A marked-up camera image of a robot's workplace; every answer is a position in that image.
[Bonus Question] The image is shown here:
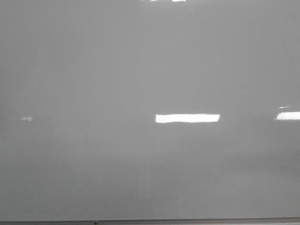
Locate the white whiteboard with aluminium frame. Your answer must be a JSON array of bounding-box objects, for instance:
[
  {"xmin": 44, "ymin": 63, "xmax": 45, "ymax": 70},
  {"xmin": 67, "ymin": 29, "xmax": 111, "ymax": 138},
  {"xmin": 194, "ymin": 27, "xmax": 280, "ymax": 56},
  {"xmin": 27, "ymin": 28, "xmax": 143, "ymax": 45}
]
[{"xmin": 0, "ymin": 0, "xmax": 300, "ymax": 221}]

